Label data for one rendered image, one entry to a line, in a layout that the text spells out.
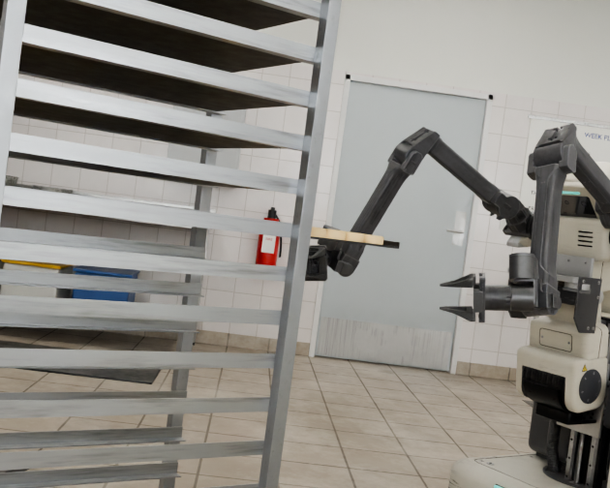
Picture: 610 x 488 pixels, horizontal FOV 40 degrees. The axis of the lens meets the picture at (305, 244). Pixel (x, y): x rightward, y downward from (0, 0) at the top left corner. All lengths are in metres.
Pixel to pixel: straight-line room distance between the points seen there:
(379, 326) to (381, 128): 1.46
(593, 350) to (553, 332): 0.13
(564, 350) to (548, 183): 0.72
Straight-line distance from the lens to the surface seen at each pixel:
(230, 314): 1.65
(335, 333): 6.19
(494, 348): 6.40
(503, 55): 6.44
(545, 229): 2.01
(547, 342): 2.67
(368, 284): 6.18
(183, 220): 1.58
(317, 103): 1.69
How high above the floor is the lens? 0.99
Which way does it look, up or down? 2 degrees down
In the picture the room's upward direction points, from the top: 7 degrees clockwise
